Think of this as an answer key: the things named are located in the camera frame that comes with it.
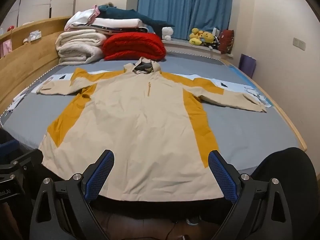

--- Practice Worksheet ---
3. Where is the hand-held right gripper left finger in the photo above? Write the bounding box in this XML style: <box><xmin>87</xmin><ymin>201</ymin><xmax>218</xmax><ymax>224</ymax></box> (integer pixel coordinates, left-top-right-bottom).
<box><xmin>29</xmin><ymin>149</ymin><xmax>115</xmax><ymax>240</ymax></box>

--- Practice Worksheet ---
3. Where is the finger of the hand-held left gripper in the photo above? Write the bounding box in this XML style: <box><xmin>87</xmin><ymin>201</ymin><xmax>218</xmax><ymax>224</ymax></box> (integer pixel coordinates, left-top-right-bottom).
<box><xmin>11</xmin><ymin>149</ymin><xmax>44</xmax><ymax>173</ymax></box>
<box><xmin>0</xmin><ymin>130</ymin><xmax>20</xmax><ymax>161</ymax></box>

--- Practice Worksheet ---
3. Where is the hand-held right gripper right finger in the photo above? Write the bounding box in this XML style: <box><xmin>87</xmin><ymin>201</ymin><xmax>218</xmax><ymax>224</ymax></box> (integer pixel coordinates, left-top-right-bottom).
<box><xmin>208</xmin><ymin>150</ymin><xmax>293</xmax><ymax>240</ymax></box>

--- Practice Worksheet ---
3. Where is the beige and yellow jacket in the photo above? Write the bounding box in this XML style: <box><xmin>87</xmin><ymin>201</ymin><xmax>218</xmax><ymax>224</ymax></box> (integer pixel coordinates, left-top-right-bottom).
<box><xmin>36</xmin><ymin>57</ymin><xmax>267</xmax><ymax>202</ymax></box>

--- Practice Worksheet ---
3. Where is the bed with grey sheet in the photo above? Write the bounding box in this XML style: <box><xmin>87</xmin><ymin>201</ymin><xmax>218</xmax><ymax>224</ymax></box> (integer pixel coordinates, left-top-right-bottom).
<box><xmin>0</xmin><ymin>47</ymin><xmax>307</xmax><ymax>180</ymax></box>

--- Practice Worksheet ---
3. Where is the person's leg in black trousers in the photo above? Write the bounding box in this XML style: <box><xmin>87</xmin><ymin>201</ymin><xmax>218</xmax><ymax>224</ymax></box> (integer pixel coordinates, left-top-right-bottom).
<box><xmin>250</xmin><ymin>147</ymin><xmax>320</xmax><ymax>240</ymax></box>

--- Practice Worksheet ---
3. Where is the pale blue deer-print cloth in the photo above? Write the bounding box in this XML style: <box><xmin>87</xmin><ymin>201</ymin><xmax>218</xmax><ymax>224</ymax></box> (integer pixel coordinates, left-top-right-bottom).
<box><xmin>5</xmin><ymin>70</ymin><xmax>273</xmax><ymax>113</ymax></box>

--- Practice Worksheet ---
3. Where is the wooden headboard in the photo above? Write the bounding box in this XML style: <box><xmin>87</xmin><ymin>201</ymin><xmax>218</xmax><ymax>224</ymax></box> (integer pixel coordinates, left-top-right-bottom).
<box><xmin>0</xmin><ymin>16</ymin><xmax>73</xmax><ymax>113</ymax></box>

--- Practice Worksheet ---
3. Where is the pink picture card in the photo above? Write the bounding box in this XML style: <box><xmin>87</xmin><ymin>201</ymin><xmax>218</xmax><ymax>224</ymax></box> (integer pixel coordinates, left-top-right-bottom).
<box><xmin>0</xmin><ymin>40</ymin><xmax>13</xmax><ymax>58</ymax></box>

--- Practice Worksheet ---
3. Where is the purple bag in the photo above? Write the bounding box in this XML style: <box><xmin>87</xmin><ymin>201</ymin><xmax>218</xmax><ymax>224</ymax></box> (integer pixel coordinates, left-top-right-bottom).
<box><xmin>238</xmin><ymin>54</ymin><xmax>257</xmax><ymax>79</ymax></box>

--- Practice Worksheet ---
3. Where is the cream folded blanket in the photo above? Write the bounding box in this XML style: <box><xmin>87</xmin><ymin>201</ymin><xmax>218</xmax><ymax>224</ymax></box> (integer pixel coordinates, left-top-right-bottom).
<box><xmin>55</xmin><ymin>29</ymin><xmax>108</xmax><ymax>64</ymax></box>

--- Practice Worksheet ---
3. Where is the black white striped plush toy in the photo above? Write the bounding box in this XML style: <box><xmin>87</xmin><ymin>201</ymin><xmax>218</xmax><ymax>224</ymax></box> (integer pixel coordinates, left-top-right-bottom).
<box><xmin>209</xmin><ymin>36</ymin><xmax>221</xmax><ymax>51</ymax></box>

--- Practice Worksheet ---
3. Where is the red folded quilt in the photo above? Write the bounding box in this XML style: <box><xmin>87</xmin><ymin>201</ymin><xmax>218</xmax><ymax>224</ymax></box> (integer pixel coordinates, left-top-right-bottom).
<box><xmin>102</xmin><ymin>32</ymin><xmax>167</xmax><ymax>61</ymax></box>

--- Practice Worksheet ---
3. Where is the dark red cushion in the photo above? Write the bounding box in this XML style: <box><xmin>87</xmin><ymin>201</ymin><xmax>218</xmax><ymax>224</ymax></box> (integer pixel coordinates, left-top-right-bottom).
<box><xmin>218</xmin><ymin>29</ymin><xmax>235</xmax><ymax>55</ymax></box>

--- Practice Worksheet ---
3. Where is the window sill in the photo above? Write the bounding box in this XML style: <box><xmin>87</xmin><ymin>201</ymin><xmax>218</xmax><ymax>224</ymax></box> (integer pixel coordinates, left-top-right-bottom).
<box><xmin>162</xmin><ymin>39</ymin><xmax>234</xmax><ymax>58</ymax></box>

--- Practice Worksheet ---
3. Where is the yellow plush toy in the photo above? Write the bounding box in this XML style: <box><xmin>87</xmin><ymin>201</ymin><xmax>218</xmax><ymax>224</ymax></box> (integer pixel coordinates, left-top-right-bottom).
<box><xmin>200</xmin><ymin>31</ymin><xmax>215</xmax><ymax>44</ymax></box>
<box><xmin>189</xmin><ymin>28</ymin><xmax>204</xmax><ymax>46</ymax></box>

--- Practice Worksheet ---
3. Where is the white and pink garment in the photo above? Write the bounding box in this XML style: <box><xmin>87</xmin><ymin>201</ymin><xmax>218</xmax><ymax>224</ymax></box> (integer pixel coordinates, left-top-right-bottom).
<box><xmin>64</xmin><ymin>4</ymin><xmax>100</xmax><ymax>29</ymax></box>

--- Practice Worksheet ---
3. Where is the white wardrobe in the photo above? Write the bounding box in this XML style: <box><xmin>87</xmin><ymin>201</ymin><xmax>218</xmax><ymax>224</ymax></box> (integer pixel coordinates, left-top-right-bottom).
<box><xmin>0</xmin><ymin>0</ymin><xmax>78</xmax><ymax>29</ymax></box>

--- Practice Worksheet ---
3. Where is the white folded bedding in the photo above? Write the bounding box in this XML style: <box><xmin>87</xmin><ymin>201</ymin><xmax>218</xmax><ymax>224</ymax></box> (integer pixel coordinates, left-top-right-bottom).
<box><xmin>94</xmin><ymin>17</ymin><xmax>150</xmax><ymax>35</ymax></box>

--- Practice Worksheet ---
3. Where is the teal shark plush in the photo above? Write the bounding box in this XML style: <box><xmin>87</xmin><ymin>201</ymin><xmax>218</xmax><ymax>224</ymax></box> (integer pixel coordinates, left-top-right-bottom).
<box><xmin>98</xmin><ymin>2</ymin><xmax>175</xmax><ymax>35</ymax></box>

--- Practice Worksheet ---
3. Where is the blue curtain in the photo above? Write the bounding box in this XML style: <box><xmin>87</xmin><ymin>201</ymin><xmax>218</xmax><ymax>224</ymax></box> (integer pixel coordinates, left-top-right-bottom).
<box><xmin>137</xmin><ymin>0</ymin><xmax>234</xmax><ymax>40</ymax></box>

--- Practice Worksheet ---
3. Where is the wall switch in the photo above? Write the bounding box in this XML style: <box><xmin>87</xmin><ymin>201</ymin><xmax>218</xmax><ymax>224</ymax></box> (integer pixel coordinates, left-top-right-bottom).
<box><xmin>293</xmin><ymin>37</ymin><xmax>306</xmax><ymax>49</ymax></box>

